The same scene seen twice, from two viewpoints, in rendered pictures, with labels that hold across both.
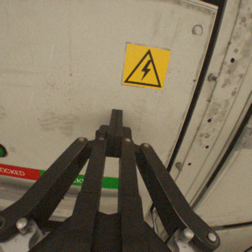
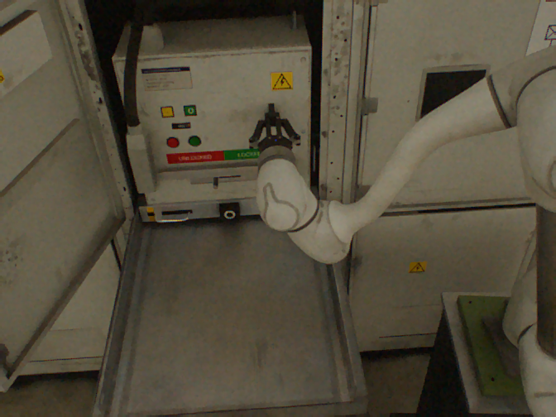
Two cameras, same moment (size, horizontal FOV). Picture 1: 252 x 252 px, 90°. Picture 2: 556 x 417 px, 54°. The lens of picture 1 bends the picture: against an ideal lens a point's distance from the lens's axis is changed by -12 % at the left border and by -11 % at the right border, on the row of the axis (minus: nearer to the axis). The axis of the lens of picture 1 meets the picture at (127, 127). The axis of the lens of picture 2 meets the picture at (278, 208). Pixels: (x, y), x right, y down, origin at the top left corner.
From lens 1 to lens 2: 1.27 m
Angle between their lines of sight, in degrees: 13
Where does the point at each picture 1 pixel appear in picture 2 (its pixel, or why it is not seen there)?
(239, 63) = (342, 59)
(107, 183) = not seen: hidden behind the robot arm
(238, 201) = not seen: hidden behind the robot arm
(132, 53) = (274, 76)
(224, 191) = (376, 154)
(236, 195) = not seen: hidden behind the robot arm
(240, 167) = (377, 128)
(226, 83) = (337, 73)
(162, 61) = (289, 76)
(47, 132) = (232, 122)
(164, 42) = (288, 69)
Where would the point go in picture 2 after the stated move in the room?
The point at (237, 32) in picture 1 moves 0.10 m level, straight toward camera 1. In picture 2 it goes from (333, 44) to (313, 59)
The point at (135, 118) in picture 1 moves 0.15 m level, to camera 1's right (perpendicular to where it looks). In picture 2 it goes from (281, 106) to (338, 105)
